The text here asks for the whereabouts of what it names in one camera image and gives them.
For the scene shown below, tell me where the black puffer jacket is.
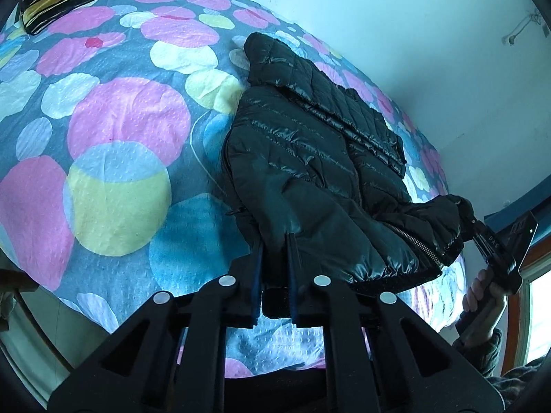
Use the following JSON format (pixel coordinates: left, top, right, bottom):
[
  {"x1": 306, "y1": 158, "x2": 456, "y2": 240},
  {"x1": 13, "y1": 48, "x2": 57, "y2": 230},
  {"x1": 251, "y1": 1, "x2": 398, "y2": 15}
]
[{"x1": 219, "y1": 32, "x2": 476, "y2": 310}]

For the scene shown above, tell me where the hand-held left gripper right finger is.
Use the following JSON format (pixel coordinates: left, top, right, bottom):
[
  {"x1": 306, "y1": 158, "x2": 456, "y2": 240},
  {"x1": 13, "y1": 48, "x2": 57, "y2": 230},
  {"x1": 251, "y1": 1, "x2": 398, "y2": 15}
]
[{"x1": 286, "y1": 232, "x2": 505, "y2": 413}]

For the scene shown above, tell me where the person's grey clothing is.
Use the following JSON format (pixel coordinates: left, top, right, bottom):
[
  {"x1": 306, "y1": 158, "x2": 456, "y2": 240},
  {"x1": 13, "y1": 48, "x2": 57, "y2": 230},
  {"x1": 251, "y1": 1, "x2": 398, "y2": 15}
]
[{"x1": 501, "y1": 355, "x2": 549, "y2": 399}]

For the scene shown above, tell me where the wooden window frame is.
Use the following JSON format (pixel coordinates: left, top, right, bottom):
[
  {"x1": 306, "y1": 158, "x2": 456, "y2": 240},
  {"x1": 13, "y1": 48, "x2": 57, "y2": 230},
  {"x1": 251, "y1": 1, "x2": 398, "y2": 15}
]
[{"x1": 501, "y1": 241, "x2": 551, "y2": 368}]

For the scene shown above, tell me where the dotted colourful bed sheet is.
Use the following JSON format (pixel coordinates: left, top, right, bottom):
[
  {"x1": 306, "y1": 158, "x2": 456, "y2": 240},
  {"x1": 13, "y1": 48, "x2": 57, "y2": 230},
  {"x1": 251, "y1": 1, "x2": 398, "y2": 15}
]
[{"x1": 0, "y1": 0, "x2": 470, "y2": 379}]

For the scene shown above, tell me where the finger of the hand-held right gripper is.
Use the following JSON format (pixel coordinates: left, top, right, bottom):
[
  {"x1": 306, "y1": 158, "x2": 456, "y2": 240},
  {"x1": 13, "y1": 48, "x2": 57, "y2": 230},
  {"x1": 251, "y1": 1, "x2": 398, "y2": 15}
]
[{"x1": 461, "y1": 216, "x2": 487, "y2": 244}]

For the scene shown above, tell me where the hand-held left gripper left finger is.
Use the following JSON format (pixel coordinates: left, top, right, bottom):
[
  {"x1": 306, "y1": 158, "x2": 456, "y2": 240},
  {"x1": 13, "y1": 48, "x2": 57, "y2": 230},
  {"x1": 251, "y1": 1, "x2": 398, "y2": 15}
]
[{"x1": 47, "y1": 236, "x2": 264, "y2": 413}]

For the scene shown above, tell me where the person's right hand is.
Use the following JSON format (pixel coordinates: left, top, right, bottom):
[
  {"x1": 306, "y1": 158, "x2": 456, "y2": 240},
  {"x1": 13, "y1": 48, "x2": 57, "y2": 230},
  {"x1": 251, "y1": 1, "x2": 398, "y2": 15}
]
[{"x1": 462, "y1": 269, "x2": 509, "y2": 316}]

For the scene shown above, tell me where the white bed base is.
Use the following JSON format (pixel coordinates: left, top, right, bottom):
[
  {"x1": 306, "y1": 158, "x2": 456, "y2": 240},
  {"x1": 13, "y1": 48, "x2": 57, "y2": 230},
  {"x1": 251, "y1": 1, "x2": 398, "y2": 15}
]
[{"x1": 0, "y1": 288, "x2": 117, "y2": 409}]

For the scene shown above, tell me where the person's right forearm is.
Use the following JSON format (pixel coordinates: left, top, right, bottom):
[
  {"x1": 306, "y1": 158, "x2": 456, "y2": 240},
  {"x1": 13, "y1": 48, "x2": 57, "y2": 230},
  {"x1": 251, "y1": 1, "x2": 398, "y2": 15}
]
[{"x1": 451, "y1": 299, "x2": 505, "y2": 377}]

